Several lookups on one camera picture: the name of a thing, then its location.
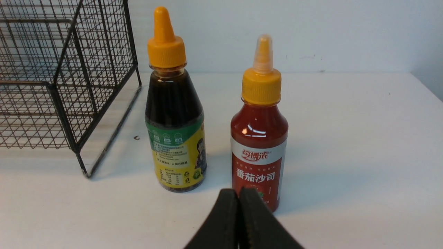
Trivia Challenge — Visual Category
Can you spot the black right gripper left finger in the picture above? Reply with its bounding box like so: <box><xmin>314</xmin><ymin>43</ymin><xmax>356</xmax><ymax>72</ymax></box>
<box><xmin>185</xmin><ymin>188</ymin><xmax>238</xmax><ymax>249</ymax></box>

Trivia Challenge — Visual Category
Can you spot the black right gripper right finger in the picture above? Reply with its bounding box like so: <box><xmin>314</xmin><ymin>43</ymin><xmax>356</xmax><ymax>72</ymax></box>
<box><xmin>238</xmin><ymin>188</ymin><xmax>304</xmax><ymax>249</ymax></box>

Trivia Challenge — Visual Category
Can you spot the dark sauce bottle orange cap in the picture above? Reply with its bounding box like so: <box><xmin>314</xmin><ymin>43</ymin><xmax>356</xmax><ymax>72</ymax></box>
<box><xmin>145</xmin><ymin>6</ymin><xmax>207</xmax><ymax>193</ymax></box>

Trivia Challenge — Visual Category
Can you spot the red ketchup bottle orange cap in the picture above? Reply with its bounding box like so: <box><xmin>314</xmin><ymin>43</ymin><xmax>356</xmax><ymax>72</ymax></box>
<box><xmin>230</xmin><ymin>34</ymin><xmax>289</xmax><ymax>212</ymax></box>

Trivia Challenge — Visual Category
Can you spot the black wire mesh rack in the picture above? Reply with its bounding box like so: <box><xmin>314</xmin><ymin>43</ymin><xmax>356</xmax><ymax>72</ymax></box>
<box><xmin>0</xmin><ymin>0</ymin><xmax>142</xmax><ymax>179</ymax></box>

